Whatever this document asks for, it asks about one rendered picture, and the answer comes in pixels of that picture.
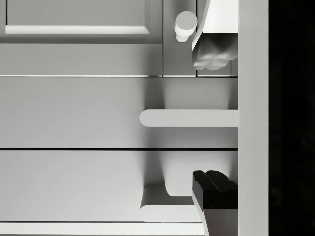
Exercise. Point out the white cabinet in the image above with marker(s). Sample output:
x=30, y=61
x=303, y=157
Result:
x=73, y=110

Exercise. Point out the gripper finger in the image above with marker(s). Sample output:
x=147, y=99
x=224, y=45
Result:
x=216, y=46
x=214, y=194

